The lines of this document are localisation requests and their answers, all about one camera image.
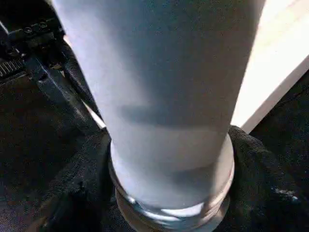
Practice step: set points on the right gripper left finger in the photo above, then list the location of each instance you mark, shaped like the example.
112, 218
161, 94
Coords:
84, 188

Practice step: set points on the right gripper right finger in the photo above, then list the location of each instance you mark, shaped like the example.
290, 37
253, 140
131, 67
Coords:
265, 193

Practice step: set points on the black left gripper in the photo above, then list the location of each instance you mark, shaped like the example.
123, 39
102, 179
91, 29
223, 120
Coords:
29, 41

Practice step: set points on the white plastic table leg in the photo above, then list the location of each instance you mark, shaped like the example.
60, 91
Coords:
164, 84

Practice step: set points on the white plastic table top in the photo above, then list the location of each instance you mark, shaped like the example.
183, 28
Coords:
277, 60

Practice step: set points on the black table mat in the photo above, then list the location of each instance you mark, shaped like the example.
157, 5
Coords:
29, 133

